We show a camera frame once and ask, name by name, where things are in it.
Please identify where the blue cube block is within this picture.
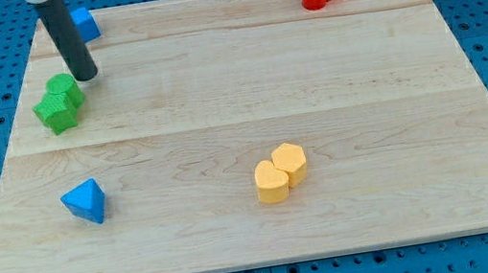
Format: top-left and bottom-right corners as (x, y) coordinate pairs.
(71, 8), (101, 43)

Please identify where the wooden board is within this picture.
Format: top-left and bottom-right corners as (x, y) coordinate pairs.
(0, 0), (488, 273)

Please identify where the yellow hexagon block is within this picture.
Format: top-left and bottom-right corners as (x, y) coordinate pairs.
(271, 143), (308, 188)

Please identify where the yellow heart block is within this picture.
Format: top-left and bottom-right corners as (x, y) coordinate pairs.
(254, 160), (290, 204)

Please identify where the blue triangle block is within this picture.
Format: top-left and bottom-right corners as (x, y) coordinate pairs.
(60, 177), (106, 224)

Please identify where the green cylinder block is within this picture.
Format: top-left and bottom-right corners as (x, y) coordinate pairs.
(45, 73), (85, 109)

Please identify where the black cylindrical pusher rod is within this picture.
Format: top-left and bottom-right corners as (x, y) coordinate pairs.
(33, 0), (99, 82)

